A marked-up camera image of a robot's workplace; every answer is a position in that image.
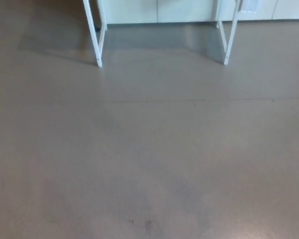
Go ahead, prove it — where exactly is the white table leg frame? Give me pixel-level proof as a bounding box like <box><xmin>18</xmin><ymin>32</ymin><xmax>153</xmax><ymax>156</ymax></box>
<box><xmin>83</xmin><ymin>0</ymin><xmax>108</xmax><ymax>68</ymax></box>
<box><xmin>215</xmin><ymin>0</ymin><xmax>243</xmax><ymax>66</ymax></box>

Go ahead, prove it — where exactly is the white cabinet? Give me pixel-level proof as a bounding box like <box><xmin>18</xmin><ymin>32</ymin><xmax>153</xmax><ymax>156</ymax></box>
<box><xmin>96</xmin><ymin>0</ymin><xmax>299</xmax><ymax>25</ymax></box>

